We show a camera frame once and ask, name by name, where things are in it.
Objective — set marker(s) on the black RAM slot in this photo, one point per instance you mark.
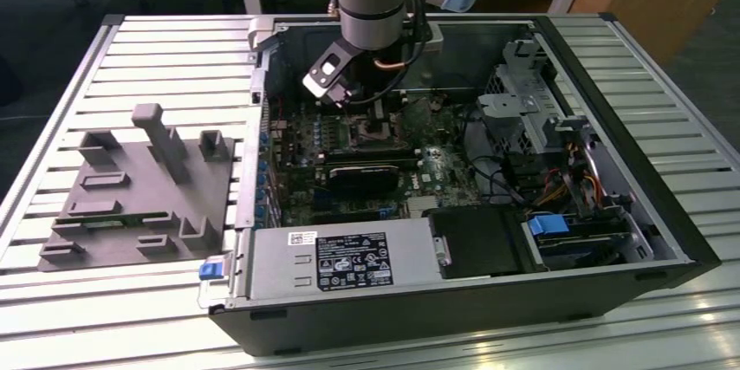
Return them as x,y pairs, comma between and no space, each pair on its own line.
369,154
369,162

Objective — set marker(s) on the blue disk carrier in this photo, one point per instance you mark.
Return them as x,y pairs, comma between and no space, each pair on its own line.
549,227

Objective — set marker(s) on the blue case latch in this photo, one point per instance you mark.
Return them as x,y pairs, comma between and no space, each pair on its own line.
209,269

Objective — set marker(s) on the black graphics card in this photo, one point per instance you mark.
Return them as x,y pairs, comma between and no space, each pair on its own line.
361,179

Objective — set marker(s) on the green motherboard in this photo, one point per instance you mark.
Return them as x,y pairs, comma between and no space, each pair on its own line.
438,170

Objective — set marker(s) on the metal drive cage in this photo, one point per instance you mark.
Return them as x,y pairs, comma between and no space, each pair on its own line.
520,118

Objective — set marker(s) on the silver chipset heatsink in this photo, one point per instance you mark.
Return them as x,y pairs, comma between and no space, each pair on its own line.
422,206

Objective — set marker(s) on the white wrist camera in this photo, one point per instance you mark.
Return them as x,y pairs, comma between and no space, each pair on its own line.
330,69

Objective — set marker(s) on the grey power supply unit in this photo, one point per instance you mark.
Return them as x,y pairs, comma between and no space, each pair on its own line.
277,266

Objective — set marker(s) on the CPU socket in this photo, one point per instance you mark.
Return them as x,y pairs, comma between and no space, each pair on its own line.
361,134

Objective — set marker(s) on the black PC case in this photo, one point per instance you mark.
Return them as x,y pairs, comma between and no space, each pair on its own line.
404,322

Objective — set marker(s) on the grey parts rack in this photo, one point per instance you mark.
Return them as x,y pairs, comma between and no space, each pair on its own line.
144,196

